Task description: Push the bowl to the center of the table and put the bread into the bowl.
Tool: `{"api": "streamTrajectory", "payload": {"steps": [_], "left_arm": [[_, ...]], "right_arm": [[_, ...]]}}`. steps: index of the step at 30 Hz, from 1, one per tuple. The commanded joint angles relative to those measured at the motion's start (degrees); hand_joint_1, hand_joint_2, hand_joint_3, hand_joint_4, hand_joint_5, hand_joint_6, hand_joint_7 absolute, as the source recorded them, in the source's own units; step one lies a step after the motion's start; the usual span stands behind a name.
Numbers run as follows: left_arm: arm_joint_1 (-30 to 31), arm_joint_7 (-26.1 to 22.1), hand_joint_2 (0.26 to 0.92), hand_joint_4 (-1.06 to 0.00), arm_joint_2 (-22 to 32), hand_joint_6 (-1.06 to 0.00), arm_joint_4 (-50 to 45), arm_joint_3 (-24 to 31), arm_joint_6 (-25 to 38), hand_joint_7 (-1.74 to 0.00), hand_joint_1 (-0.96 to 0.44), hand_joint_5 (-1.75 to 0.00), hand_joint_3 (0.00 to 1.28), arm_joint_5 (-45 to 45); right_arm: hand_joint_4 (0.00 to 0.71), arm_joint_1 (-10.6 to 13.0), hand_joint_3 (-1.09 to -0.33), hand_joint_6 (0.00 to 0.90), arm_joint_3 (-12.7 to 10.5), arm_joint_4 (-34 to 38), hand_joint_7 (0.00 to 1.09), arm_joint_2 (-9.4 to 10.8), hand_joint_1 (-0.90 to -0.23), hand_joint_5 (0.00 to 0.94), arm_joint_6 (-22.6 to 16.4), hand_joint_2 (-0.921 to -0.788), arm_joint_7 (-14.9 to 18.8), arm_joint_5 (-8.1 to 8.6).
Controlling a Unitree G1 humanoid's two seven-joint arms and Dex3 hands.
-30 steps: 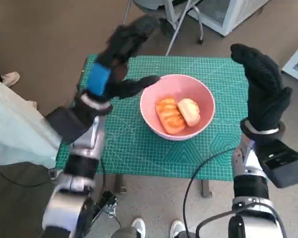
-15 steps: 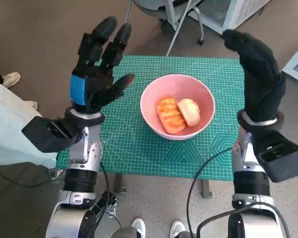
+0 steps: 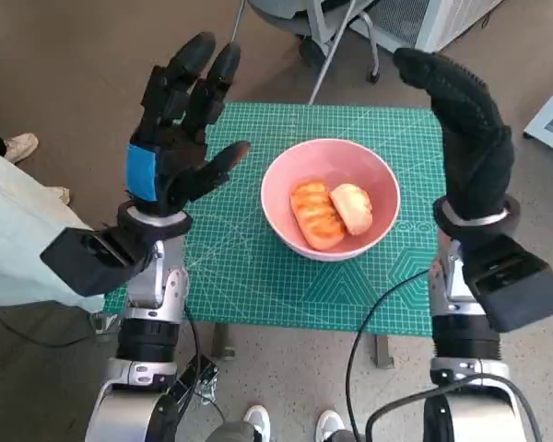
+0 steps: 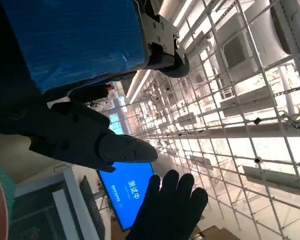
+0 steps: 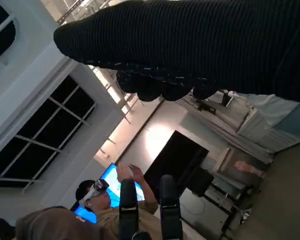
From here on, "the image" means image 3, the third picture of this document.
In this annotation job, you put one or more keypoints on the person's beige shoe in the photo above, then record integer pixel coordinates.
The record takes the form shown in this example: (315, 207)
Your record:
(60, 195)
(23, 146)

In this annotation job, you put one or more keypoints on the striped orange toy bread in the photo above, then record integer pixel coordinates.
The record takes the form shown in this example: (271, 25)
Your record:
(313, 216)

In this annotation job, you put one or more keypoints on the grey office chair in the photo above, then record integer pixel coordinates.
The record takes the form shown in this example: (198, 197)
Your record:
(304, 18)

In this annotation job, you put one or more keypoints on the silver metal pole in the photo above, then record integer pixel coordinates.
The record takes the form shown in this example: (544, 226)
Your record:
(334, 50)

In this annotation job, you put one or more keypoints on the black knitted glove right hand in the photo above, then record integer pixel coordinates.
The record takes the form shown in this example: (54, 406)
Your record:
(474, 152)

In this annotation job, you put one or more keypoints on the dark grey leg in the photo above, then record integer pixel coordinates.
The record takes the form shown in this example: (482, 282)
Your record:
(232, 433)
(348, 437)

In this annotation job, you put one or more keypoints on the green cutting mat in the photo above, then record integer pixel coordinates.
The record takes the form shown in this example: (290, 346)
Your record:
(258, 294)

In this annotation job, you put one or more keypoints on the black metal bar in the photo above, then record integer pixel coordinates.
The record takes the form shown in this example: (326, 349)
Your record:
(198, 373)

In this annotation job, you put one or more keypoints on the round pale toy bread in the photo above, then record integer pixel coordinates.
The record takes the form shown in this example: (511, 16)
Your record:
(352, 207)

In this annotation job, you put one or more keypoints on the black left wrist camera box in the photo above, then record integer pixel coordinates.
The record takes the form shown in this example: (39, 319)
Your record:
(92, 258)

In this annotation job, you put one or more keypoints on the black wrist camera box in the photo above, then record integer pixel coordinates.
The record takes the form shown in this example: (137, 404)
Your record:
(511, 285)
(92, 258)

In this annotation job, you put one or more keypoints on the white shoe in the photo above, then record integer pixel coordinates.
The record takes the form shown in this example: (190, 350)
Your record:
(256, 421)
(328, 424)

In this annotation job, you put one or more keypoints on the bare black left hand blue tape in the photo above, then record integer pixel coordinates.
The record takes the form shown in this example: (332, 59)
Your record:
(175, 156)

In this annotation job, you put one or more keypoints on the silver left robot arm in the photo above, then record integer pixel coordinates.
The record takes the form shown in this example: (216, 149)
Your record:
(147, 331)

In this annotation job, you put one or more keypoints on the pink bowl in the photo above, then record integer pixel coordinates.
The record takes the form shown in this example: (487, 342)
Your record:
(332, 156)

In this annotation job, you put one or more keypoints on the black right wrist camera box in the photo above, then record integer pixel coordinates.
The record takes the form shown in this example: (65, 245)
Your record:
(511, 285)

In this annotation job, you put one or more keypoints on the white cabinet with mesh grille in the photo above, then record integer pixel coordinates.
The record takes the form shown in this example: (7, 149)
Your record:
(424, 23)

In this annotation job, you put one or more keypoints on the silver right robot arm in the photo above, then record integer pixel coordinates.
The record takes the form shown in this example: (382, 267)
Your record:
(461, 336)

